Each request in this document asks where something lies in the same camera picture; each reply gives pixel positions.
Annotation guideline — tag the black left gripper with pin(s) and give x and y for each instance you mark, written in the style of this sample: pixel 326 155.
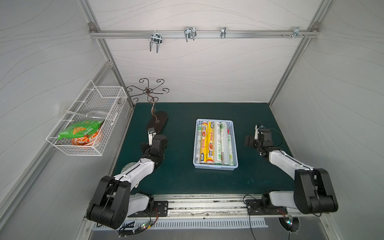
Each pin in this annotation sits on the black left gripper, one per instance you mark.
pixel 156 127

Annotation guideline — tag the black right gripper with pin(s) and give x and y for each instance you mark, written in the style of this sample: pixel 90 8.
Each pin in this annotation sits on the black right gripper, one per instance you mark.
pixel 250 141

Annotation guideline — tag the white green plastic wrap roll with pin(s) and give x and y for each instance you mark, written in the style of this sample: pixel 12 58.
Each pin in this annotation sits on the white green plastic wrap roll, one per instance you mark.
pixel 230 151

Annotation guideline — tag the yellow PE wrap roll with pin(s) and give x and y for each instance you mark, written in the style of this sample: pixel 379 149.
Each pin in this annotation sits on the yellow PE wrap roll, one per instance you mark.
pixel 203 152

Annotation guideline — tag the silver green grape wrap roll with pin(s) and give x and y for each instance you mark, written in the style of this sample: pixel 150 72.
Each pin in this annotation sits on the silver green grape wrap roll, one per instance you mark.
pixel 217 144

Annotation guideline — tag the white translucent wrap roll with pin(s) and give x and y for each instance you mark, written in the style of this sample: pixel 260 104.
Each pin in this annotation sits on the white translucent wrap roll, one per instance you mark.
pixel 198 146

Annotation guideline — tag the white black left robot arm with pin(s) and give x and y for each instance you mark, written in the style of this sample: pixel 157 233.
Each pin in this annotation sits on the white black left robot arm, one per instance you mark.
pixel 112 201

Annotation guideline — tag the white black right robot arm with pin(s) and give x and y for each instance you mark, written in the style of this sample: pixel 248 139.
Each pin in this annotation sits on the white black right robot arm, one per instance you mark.
pixel 313 190

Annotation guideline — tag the light blue perforated plastic basket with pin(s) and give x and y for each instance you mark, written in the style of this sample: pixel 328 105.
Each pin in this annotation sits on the light blue perforated plastic basket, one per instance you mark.
pixel 213 166

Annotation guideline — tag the brown metal hook stand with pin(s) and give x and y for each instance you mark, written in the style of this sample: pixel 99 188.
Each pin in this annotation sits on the brown metal hook stand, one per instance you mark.
pixel 160 118

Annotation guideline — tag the orange snack package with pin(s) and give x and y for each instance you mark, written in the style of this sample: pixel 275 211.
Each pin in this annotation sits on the orange snack package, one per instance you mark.
pixel 86 141

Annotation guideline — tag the green snack bag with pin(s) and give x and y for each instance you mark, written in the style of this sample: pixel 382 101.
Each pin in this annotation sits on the green snack bag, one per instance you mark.
pixel 80 129

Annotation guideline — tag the double metal hook left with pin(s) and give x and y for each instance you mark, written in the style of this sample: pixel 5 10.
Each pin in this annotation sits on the double metal hook left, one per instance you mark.
pixel 156 40

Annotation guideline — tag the double metal hook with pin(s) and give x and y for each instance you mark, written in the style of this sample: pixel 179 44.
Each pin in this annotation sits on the double metal hook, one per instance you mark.
pixel 190 33
pixel 156 40

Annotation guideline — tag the single metal hook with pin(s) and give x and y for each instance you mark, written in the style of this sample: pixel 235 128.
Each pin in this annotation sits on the single metal hook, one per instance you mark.
pixel 223 32

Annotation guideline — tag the double metal hook middle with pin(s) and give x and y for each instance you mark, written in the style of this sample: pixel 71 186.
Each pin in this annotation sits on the double metal hook middle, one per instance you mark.
pixel 190 33

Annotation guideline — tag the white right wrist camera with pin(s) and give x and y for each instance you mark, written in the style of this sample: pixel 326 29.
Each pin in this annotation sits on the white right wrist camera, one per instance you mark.
pixel 259 132

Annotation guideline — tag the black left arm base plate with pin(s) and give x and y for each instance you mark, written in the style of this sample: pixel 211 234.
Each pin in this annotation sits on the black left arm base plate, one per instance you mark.
pixel 159 209

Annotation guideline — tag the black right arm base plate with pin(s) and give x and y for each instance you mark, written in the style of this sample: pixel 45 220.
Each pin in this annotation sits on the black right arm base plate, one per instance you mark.
pixel 256 207

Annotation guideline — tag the white wire wall basket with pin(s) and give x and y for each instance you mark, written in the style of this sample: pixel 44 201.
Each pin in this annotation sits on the white wire wall basket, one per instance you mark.
pixel 94 103

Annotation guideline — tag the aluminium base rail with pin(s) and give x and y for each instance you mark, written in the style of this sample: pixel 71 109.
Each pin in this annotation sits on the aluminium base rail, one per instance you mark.
pixel 206 206

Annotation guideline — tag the aluminium crossbar rail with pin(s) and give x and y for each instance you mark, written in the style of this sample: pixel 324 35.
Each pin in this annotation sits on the aluminium crossbar rail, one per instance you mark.
pixel 202 34

